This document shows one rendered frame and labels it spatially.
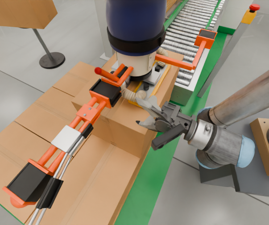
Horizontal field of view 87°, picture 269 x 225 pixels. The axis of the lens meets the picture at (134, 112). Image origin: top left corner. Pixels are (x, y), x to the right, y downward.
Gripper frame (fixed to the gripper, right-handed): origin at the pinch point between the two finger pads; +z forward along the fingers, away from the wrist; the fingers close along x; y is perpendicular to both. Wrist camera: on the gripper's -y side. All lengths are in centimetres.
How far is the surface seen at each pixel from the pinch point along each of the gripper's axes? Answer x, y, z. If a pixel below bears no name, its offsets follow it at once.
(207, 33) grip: 2, 59, -12
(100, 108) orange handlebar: 1.6, -4.7, 11.0
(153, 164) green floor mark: -107, 13, -14
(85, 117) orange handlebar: 2.3, -10.3, 12.7
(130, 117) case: -12.7, 3.9, 4.2
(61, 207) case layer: -52, -45, 24
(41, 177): 3.4, -30.0, 11.0
